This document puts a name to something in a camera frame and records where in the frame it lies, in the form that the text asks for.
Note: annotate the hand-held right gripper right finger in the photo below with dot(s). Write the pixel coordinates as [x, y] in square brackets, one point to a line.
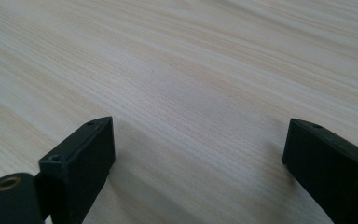
[332, 168]

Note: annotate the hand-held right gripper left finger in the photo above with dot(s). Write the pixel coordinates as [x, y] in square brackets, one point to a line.
[80, 165]

